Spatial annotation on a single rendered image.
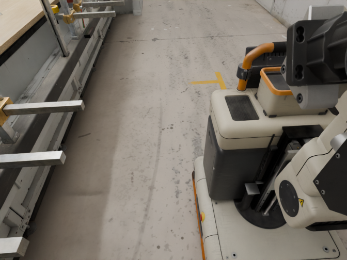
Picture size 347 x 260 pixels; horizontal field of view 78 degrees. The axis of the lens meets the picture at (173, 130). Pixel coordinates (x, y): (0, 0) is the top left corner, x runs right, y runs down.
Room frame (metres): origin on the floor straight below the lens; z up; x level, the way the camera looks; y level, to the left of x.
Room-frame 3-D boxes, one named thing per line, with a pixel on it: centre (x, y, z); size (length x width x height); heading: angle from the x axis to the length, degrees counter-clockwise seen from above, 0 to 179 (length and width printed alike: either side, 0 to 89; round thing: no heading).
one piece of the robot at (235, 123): (0.60, -0.43, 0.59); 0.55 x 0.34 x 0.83; 91
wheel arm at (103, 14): (1.64, 0.60, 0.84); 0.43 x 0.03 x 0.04; 92
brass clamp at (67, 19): (1.62, 0.69, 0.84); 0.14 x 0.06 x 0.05; 2
